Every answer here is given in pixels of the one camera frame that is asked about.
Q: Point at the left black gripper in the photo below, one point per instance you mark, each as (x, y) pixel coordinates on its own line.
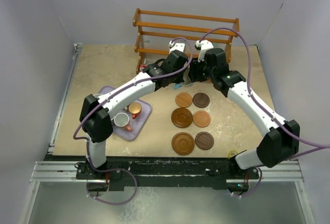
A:
(179, 79)

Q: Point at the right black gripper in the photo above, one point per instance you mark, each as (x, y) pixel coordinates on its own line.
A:
(194, 73)

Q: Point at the blue mug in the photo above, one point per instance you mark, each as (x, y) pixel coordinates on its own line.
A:
(183, 84)

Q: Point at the dark walnut coaster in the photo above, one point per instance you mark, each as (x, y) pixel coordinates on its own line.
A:
(201, 100)
(204, 140)

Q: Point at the brown ringed wooden saucer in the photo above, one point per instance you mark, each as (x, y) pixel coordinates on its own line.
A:
(182, 117)

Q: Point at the light wooden coaster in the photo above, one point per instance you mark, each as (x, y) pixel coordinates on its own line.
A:
(183, 100)
(201, 118)

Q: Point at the grey cup with orange handle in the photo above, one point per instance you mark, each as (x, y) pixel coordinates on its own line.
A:
(122, 120)

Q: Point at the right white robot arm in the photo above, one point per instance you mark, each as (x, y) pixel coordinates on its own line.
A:
(279, 136)

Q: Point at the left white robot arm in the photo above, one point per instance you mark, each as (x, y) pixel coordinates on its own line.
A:
(97, 113)

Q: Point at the red and white staple box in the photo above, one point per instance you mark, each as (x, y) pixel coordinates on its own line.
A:
(143, 67)

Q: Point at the wooden three-tier shelf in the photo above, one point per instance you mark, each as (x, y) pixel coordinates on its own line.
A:
(156, 28)

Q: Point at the lavender plastic tray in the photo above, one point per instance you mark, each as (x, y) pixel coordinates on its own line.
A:
(136, 124)

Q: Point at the yellow tape roll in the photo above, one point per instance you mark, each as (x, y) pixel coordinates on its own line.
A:
(232, 154)

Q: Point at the black base bar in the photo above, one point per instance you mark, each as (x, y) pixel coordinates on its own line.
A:
(215, 173)

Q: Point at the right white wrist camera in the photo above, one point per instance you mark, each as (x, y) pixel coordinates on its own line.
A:
(202, 46)

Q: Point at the copper cup with red handle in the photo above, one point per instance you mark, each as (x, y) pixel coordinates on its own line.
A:
(135, 109)

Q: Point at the metal table edge rail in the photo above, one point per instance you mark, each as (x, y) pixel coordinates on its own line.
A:
(51, 145)

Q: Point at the aluminium front frame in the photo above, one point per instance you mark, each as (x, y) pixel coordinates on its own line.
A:
(164, 190)

